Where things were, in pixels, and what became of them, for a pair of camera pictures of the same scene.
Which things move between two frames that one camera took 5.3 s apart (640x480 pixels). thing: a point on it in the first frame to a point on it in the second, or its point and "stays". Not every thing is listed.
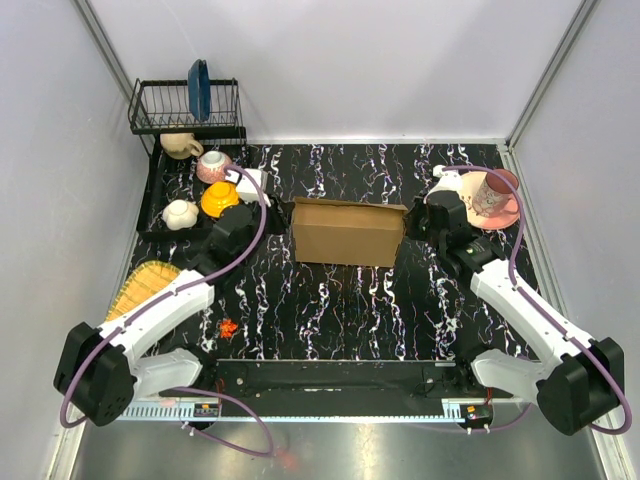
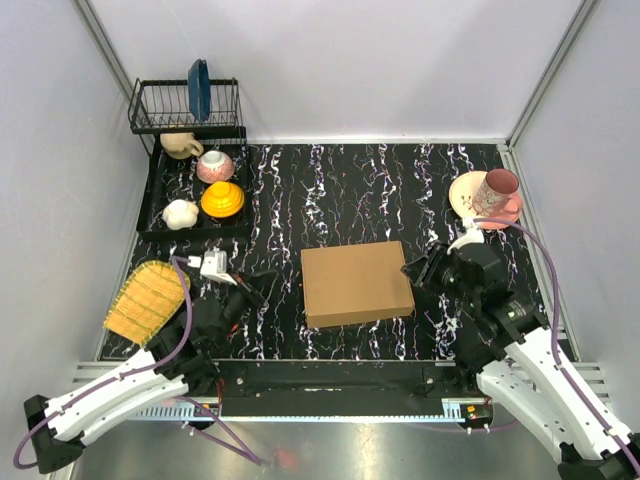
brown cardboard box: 347,232 to 355,284
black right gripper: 411,219 to 422,270
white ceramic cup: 180,214 stays
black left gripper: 280,213 to 261,283
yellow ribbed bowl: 218,195 stays
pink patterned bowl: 210,167 stays
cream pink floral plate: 469,184 stays
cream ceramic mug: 180,145 stays
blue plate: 199,89 stays
